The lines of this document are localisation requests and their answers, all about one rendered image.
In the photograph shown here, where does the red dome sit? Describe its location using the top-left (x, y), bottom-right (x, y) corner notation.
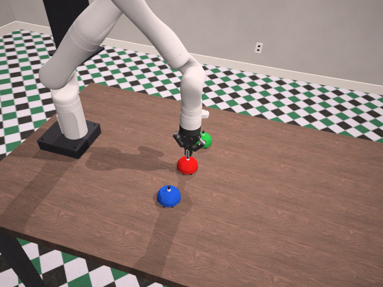
top-left (177, 156), bottom-right (198, 175)

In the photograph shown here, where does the blue dome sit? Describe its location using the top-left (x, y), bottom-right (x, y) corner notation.
top-left (157, 185), bottom-right (181, 208)

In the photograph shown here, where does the green dome bell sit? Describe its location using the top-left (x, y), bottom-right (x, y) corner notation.
top-left (194, 130), bottom-right (212, 149)

